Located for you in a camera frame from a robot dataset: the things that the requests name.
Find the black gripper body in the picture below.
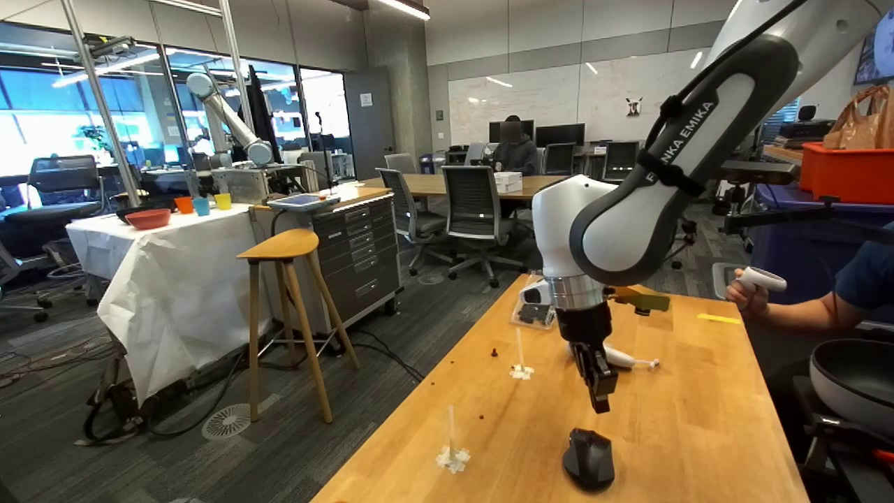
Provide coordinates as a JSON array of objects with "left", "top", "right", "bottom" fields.
[{"left": 554, "top": 298, "right": 617, "bottom": 353}]

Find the white handheld VR controller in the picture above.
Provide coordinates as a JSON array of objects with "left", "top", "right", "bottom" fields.
[{"left": 736, "top": 265, "right": 790, "bottom": 297}]

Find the black computer mouse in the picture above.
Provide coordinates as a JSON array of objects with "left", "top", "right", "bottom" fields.
[{"left": 558, "top": 425, "right": 617, "bottom": 494}]

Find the operator hand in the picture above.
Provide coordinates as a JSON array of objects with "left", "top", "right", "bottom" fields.
[{"left": 723, "top": 274, "right": 771, "bottom": 322}]

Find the clear bag of black pieces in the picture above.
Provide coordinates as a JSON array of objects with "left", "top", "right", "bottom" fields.
[{"left": 512, "top": 285, "right": 562, "bottom": 332}]

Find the black mesh office chair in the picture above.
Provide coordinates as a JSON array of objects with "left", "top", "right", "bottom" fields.
[{"left": 440, "top": 163, "right": 537, "bottom": 291}]

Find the seated person in dark clothes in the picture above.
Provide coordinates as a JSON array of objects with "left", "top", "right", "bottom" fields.
[{"left": 490, "top": 112, "right": 543, "bottom": 179}]

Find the black computer monitor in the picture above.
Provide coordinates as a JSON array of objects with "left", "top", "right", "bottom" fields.
[
  {"left": 487, "top": 118, "right": 540, "bottom": 146},
  {"left": 533, "top": 121, "right": 590, "bottom": 151}
]

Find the wooden office table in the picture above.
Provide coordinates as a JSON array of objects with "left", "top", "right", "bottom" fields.
[{"left": 399, "top": 171, "right": 571, "bottom": 274}]

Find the grey office chair with armrests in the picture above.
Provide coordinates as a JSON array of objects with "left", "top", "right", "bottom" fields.
[{"left": 374, "top": 165, "right": 448, "bottom": 280}]

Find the grey drawer cabinet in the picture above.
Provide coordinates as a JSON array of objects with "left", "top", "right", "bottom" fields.
[{"left": 248, "top": 182, "right": 406, "bottom": 334}]

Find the orange plastic bin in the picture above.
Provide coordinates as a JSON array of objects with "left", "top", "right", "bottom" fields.
[{"left": 800, "top": 139, "right": 894, "bottom": 206}]

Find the blue flat tray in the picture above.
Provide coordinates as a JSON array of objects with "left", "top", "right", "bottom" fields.
[{"left": 266, "top": 189, "right": 345, "bottom": 216}]

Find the wooden bar stool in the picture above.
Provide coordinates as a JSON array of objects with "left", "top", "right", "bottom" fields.
[{"left": 234, "top": 227, "right": 364, "bottom": 427}]

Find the brown paper bag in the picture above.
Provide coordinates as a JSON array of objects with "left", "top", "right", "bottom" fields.
[{"left": 822, "top": 80, "right": 894, "bottom": 153}]

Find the ceiling light strip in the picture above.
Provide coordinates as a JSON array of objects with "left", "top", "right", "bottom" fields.
[{"left": 374, "top": 0, "right": 434, "bottom": 24}]

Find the white tablecloth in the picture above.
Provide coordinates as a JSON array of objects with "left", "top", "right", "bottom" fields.
[{"left": 64, "top": 204, "right": 282, "bottom": 408}]

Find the red bowl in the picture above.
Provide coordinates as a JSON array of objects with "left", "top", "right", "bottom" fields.
[{"left": 124, "top": 206, "right": 173, "bottom": 235}]

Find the slanted metal pole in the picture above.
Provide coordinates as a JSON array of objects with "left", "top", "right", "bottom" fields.
[{"left": 60, "top": 0, "right": 146, "bottom": 210}]

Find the white wall whiteboard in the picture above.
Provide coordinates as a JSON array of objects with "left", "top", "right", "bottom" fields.
[{"left": 448, "top": 51, "right": 720, "bottom": 149}]

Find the black floor cable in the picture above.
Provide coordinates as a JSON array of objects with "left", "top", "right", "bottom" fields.
[{"left": 82, "top": 346, "right": 247, "bottom": 448}]

